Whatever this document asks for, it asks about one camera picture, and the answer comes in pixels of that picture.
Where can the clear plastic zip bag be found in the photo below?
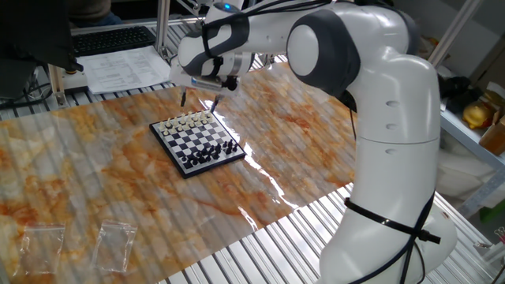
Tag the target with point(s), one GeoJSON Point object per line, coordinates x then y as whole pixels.
{"type": "Point", "coordinates": [39, 250]}
{"type": "Point", "coordinates": [114, 246]}

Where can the black white magnetic chessboard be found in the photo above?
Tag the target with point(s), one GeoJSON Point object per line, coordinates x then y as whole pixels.
{"type": "Point", "coordinates": [193, 140]}

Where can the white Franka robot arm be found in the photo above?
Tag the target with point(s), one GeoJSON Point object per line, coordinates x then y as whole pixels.
{"type": "Point", "coordinates": [394, 118]}

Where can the printed paper sheet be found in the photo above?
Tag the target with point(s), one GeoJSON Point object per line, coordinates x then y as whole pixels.
{"type": "Point", "coordinates": [118, 71]}

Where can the green plastic object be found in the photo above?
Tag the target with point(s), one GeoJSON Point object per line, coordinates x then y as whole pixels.
{"type": "Point", "coordinates": [493, 211]}

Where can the plastic covered cardboard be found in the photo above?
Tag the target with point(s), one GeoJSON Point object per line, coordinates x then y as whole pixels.
{"type": "Point", "coordinates": [426, 45]}

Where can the small white paper note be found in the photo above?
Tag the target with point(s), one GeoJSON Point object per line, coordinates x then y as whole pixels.
{"type": "Point", "coordinates": [443, 104]}

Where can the yellow toy figure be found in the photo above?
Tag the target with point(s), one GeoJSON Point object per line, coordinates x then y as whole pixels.
{"type": "Point", "coordinates": [475, 114]}

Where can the silver blue-capped sensor bar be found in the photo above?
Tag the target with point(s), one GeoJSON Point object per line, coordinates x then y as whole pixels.
{"type": "Point", "coordinates": [205, 83]}

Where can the small metal binder clip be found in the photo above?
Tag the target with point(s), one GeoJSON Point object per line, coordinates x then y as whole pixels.
{"type": "Point", "coordinates": [500, 233]}

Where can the black chess piece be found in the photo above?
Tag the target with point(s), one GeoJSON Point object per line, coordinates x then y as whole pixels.
{"type": "Point", "coordinates": [229, 150]}
{"type": "Point", "coordinates": [209, 158]}
{"type": "Point", "coordinates": [195, 162]}
{"type": "Point", "coordinates": [235, 148]}
{"type": "Point", "coordinates": [215, 155]}

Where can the black computer keyboard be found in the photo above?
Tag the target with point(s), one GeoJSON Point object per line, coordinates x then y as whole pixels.
{"type": "Point", "coordinates": [114, 39]}

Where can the person in brown jacket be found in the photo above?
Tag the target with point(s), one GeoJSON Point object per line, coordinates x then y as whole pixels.
{"type": "Point", "coordinates": [90, 8]}

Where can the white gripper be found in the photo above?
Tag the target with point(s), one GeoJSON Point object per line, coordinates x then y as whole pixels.
{"type": "Point", "coordinates": [177, 75]}

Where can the black cloth bundle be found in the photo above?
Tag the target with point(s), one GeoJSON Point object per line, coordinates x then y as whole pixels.
{"type": "Point", "coordinates": [457, 92]}

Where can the orange marble pattern mat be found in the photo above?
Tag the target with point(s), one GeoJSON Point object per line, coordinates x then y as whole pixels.
{"type": "Point", "coordinates": [118, 189]}

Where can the short aluminium extrusion post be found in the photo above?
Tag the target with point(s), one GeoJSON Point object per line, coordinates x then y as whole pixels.
{"type": "Point", "coordinates": [58, 87]}

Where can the white plastic bag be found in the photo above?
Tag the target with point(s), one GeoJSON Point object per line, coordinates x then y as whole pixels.
{"type": "Point", "coordinates": [457, 173]}

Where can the brown cardboard box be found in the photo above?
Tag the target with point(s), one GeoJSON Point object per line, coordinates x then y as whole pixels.
{"type": "Point", "coordinates": [493, 136]}

